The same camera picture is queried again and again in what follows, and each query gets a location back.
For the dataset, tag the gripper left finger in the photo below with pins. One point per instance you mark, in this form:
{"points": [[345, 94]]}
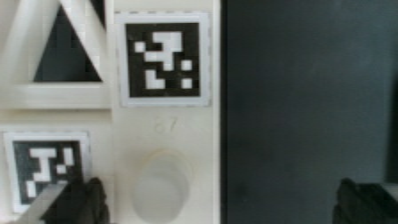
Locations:
{"points": [[70, 204]]}

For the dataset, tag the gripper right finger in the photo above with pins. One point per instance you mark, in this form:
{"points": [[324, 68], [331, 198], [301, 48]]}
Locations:
{"points": [[367, 204]]}

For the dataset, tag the white chair back frame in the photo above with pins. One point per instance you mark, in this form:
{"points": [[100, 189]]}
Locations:
{"points": [[111, 105]]}

